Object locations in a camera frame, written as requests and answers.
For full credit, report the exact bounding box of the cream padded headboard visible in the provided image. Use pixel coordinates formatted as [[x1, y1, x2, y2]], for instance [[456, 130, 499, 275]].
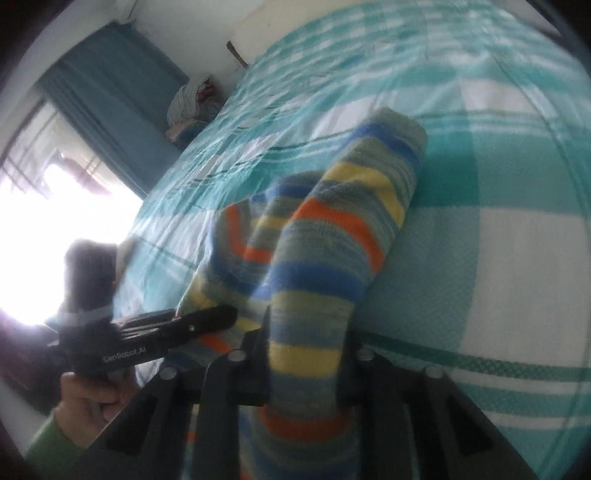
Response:
[[226, 0, 366, 68]]

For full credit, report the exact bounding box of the blue curtain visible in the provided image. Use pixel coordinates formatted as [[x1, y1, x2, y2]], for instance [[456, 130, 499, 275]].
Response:
[[38, 23, 188, 198]]

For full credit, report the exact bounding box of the striped knit sweater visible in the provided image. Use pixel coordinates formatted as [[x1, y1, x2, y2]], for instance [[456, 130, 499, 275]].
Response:
[[177, 108, 428, 479]]

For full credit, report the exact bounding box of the green sleeve forearm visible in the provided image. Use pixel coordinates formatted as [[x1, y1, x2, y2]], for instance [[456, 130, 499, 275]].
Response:
[[24, 409, 85, 480]]

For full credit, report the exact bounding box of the teal plaid bed cover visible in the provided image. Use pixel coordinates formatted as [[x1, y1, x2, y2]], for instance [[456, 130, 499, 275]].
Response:
[[115, 1, 590, 479]]

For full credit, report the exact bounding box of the pile of clothes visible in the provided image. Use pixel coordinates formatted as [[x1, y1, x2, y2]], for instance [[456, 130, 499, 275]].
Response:
[[165, 75, 222, 149]]

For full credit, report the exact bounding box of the person's left hand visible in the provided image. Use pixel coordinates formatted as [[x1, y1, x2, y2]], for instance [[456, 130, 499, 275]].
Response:
[[53, 369, 139, 448]]

